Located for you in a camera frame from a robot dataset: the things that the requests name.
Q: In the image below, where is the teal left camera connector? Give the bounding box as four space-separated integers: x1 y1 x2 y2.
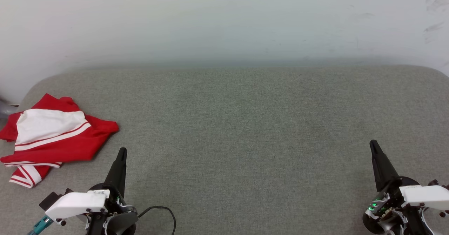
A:
28 216 54 235

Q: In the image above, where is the red and white garment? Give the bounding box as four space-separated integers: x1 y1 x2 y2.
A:
0 93 120 188

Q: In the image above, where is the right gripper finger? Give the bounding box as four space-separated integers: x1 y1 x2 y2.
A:
369 140 400 192

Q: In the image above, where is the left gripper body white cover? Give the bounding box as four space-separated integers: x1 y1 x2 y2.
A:
46 182 138 235

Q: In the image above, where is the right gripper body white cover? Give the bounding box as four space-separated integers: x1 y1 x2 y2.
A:
362 176 449 235

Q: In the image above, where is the thin black cable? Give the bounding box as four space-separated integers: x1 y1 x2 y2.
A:
138 206 176 235

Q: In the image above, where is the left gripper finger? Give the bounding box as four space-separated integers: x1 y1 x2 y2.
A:
105 147 127 197

